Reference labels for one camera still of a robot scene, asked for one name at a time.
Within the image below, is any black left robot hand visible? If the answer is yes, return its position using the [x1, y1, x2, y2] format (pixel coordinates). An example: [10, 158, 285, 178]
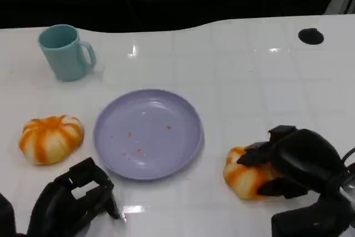
[27, 157, 122, 237]

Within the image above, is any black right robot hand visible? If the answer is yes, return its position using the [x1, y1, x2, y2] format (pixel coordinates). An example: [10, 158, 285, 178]
[237, 125, 349, 201]

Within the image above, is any orange and white bread roll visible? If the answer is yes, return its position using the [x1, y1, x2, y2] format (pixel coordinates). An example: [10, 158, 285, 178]
[223, 144, 283, 201]
[18, 114, 85, 166]

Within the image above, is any lilac plate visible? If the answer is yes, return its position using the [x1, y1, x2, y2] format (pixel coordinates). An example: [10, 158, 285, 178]
[93, 89, 205, 181]

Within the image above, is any pale green mug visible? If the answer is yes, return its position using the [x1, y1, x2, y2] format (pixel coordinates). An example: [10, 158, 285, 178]
[38, 24, 97, 82]

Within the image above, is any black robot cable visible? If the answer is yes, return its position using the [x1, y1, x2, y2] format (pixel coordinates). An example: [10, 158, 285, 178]
[340, 148, 355, 171]

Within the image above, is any black table cable grommet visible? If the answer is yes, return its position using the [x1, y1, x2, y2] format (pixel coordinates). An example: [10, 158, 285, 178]
[298, 28, 324, 45]

